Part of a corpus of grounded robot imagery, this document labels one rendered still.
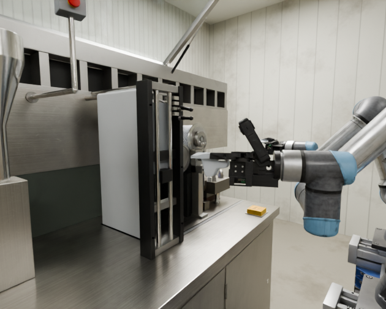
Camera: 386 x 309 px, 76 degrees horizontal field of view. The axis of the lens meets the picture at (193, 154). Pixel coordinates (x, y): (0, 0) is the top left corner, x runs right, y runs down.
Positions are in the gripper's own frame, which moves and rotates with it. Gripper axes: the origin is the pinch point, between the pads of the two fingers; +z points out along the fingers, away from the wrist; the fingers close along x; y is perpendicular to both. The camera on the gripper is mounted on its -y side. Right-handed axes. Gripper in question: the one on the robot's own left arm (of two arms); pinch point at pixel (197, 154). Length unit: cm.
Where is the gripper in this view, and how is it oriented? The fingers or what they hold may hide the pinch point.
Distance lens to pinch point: 63.4
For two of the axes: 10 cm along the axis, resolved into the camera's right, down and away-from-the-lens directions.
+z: -9.7, -0.3, 2.4
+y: -0.3, 10.0, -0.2
